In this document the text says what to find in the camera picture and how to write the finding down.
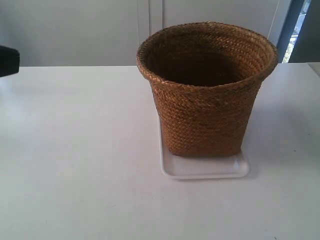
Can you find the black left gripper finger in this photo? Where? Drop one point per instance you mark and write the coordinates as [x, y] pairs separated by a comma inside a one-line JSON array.
[[9, 61]]

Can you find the brown woven wicker basket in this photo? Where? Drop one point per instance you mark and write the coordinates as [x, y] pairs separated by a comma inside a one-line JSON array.
[[204, 78]]

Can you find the white rectangular plastic tray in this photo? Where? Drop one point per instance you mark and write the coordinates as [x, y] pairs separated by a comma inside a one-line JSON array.
[[200, 168]]

